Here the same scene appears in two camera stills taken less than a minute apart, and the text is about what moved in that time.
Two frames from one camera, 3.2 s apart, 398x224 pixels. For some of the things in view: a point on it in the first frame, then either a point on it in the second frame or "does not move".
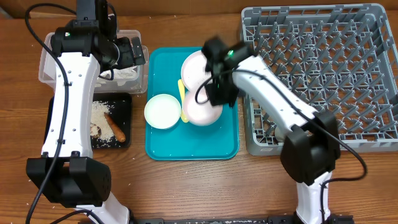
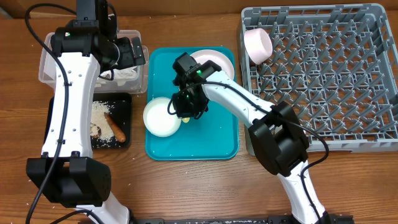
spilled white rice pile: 100,126 does not move
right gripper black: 216,98 to 185,111
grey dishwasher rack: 343,58 does not move
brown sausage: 119,135 does not move
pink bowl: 198,109 to 258,45
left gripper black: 129,59 does not move
